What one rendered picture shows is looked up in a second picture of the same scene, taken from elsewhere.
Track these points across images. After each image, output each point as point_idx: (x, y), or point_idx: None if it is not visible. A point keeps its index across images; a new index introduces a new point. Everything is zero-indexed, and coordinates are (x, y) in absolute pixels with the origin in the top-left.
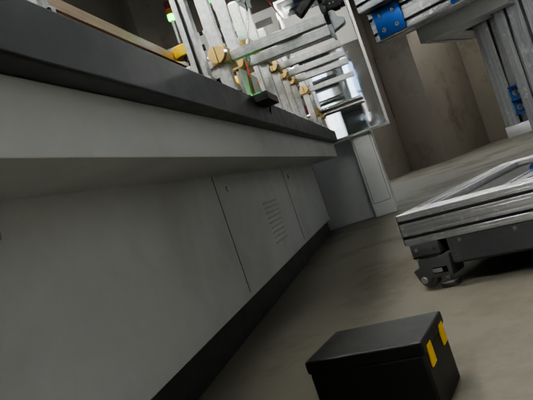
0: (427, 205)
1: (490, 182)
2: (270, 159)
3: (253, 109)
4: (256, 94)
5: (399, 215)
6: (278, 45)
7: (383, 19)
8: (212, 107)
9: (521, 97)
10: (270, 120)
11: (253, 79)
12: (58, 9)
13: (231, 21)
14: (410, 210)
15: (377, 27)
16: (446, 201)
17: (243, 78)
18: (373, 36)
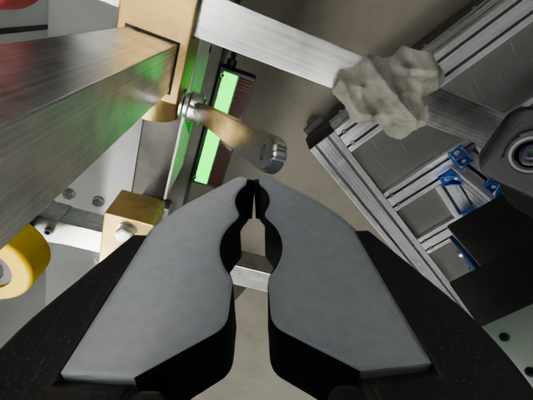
0: (339, 156)
1: (457, 80)
2: None
3: (188, 193)
4: (199, 183)
5: (312, 151)
6: (331, 88)
7: (473, 269)
8: None
9: (490, 199)
10: (226, 53)
11: (204, 42)
12: None
13: (110, 88)
14: (327, 144)
15: (462, 253)
16: (348, 171)
17: (175, 171)
18: (453, 233)
